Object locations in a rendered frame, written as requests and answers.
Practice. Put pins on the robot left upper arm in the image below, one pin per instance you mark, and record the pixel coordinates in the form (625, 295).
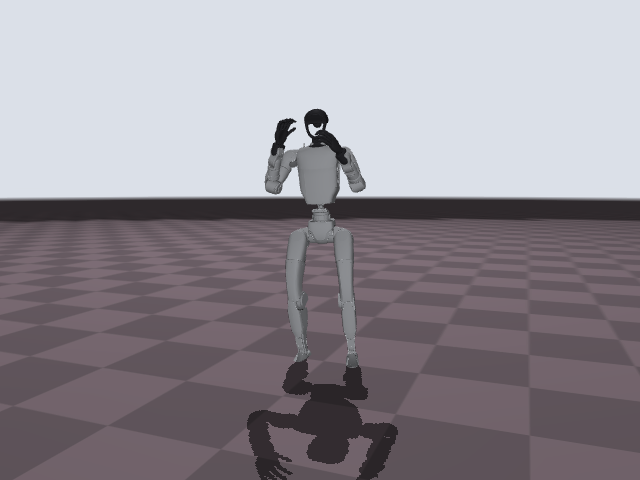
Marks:
(359, 186)

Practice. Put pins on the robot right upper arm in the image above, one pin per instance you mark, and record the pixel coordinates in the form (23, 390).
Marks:
(289, 160)

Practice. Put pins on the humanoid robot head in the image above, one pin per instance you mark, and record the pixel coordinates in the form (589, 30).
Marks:
(315, 117)

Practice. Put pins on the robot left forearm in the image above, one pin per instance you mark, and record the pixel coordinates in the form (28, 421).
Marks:
(350, 170)

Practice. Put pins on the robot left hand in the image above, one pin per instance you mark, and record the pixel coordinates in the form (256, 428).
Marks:
(333, 144)

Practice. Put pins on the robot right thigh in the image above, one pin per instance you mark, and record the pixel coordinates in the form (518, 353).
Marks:
(295, 265)

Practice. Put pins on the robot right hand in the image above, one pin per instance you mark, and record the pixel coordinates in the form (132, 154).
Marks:
(281, 134)

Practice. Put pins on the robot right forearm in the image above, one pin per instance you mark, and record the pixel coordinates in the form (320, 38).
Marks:
(274, 163)

